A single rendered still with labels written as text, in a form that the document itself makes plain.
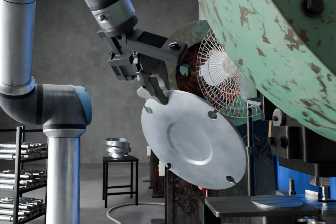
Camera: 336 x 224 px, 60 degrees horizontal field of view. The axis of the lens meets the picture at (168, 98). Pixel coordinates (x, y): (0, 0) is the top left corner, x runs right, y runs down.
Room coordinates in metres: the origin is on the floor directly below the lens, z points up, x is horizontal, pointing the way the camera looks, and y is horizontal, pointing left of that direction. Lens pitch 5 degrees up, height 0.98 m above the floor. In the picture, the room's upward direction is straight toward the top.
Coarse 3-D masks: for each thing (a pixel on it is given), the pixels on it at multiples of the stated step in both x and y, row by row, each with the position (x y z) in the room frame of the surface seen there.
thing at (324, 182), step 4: (312, 176) 0.78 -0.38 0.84; (312, 180) 0.78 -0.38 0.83; (316, 180) 0.76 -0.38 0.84; (320, 180) 0.75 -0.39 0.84; (324, 180) 0.75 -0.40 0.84; (328, 180) 0.75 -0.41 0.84; (312, 184) 0.78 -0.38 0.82; (316, 184) 0.76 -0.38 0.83; (320, 184) 0.76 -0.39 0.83; (324, 184) 0.75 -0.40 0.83; (328, 184) 0.75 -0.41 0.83
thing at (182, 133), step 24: (168, 96) 0.65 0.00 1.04; (192, 96) 0.61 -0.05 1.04; (144, 120) 0.76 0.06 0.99; (168, 120) 0.70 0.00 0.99; (192, 120) 0.66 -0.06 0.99; (216, 120) 0.61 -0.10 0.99; (168, 144) 0.76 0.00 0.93; (192, 144) 0.71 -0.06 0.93; (216, 144) 0.66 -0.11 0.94; (240, 144) 0.62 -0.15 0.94; (192, 168) 0.76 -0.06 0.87; (216, 168) 0.70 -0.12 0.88; (240, 168) 0.66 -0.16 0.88
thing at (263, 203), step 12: (216, 204) 0.75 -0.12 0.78; (228, 204) 0.75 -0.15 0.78; (240, 204) 0.75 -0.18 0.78; (252, 204) 0.75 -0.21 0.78; (264, 204) 0.73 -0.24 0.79; (276, 204) 0.73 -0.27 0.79; (288, 204) 0.73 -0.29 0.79; (300, 204) 0.73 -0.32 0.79; (216, 216) 0.69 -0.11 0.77; (228, 216) 0.68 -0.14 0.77; (240, 216) 0.69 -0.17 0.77; (252, 216) 0.69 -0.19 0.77; (264, 216) 0.69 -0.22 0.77; (276, 216) 0.71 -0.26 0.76; (288, 216) 0.72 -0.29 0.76
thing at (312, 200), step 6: (300, 198) 0.81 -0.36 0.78; (306, 198) 0.81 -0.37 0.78; (312, 198) 0.81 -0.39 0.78; (318, 198) 0.81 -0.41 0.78; (324, 198) 0.81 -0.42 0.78; (330, 198) 0.81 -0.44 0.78; (312, 204) 0.75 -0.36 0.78; (318, 204) 0.75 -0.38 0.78; (324, 204) 0.75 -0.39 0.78; (330, 204) 0.75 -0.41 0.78; (324, 210) 0.70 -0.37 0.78; (330, 210) 0.70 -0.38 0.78; (300, 216) 0.80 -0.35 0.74; (324, 216) 0.70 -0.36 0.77; (330, 216) 0.70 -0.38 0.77; (330, 222) 0.70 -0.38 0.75
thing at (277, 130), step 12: (276, 120) 0.81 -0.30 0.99; (288, 120) 0.77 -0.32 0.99; (276, 132) 0.78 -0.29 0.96; (288, 132) 0.72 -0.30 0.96; (300, 132) 0.71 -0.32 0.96; (312, 132) 0.70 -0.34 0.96; (276, 144) 0.78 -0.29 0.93; (288, 144) 0.72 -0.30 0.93; (300, 144) 0.72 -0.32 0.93; (312, 144) 0.70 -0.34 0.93; (324, 144) 0.70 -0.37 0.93; (288, 156) 0.72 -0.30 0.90; (300, 156) 0.72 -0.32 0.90; (312, 156) 0.70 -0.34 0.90; (324, 156) 0.70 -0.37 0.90
